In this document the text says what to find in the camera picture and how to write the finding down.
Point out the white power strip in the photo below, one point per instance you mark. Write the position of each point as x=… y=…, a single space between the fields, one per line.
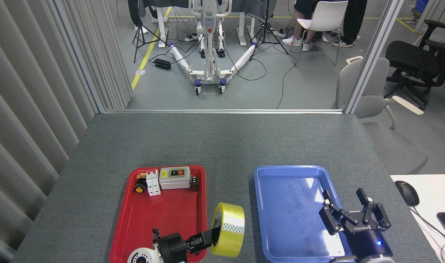
x=191 y=38

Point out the grey two-button switch box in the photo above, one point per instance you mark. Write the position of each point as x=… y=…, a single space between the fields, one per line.
x=174 y=180

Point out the white plastic chair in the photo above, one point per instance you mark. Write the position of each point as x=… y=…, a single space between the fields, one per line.
x=326 y=16

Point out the blue bin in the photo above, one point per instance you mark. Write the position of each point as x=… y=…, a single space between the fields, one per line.
x=422 y=5

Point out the white floor label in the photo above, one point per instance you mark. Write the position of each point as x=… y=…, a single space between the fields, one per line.
x=141 y=72

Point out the seated person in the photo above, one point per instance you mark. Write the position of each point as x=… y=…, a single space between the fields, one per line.
x=291 y=40

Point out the grey pleated curtain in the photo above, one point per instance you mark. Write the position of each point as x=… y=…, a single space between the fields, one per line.
x=25 y=109

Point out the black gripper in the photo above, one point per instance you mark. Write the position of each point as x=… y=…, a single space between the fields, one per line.
x=173 y=248
x=368 y=241

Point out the white circuit breaker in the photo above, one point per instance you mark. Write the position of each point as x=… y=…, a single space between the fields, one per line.
x=153 y=183

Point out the yellow tape roll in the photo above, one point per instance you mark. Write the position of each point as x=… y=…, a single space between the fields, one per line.
x=231 y=219

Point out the black power adapter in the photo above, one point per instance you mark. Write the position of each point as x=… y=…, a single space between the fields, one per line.
x=162 y=64

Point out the black tripod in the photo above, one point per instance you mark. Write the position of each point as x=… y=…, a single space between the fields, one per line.
x=267 y=31
x=139 y=34

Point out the silver table edge rail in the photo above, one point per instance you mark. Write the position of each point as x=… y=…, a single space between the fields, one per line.
x=222 y=111

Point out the white stand on wheels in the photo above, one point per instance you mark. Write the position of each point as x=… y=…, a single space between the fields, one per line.
x=210 y=69

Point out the person beside cloth-covered table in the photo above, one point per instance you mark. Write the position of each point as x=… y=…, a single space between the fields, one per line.
x=134 y=12

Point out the small black knob switch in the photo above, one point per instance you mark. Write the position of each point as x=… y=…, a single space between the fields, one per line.
x=194 y=183

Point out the black office chair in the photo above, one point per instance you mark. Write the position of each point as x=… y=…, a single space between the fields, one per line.
x=408 y=58

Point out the standing person in black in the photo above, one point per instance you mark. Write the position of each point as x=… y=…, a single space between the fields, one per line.
x=353 y=22

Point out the black and orange push button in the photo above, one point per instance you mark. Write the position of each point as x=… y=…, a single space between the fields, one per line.
x=139 y=188

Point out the white desk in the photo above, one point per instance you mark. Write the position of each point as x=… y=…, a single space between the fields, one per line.
x=434 y=193

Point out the grey armchair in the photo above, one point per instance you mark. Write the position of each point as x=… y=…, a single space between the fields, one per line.
x=375 y=102

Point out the red plastic tray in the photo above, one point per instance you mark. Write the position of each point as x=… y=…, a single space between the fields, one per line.
x=164 y=215

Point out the silver post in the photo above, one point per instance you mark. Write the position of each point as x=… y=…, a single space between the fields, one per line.
x=375 y=54

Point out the black computer mouse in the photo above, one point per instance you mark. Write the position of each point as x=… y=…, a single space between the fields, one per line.
x=407 y=193

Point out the blue plastic tray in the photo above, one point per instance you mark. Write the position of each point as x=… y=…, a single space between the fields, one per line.
x=288 y=219

